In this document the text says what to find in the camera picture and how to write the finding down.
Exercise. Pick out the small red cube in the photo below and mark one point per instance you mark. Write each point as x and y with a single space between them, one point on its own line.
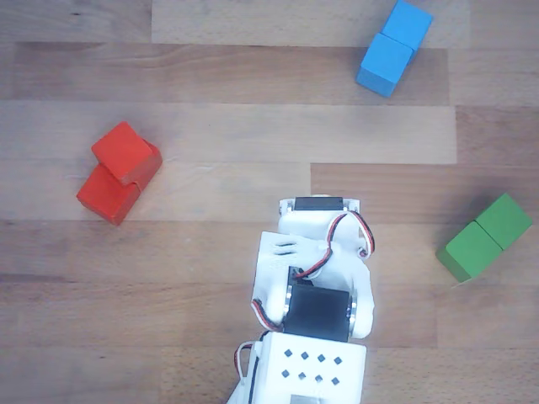
120 149

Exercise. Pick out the long red block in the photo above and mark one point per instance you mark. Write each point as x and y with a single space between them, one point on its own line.
105 198

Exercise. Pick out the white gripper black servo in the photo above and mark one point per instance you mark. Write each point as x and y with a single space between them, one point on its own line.
318 204

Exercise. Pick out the long green block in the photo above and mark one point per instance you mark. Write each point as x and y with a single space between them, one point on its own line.
484 240

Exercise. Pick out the long blue block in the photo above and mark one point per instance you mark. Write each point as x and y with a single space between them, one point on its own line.
387 59

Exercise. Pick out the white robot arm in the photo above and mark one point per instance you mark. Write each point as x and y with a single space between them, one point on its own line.
311 370

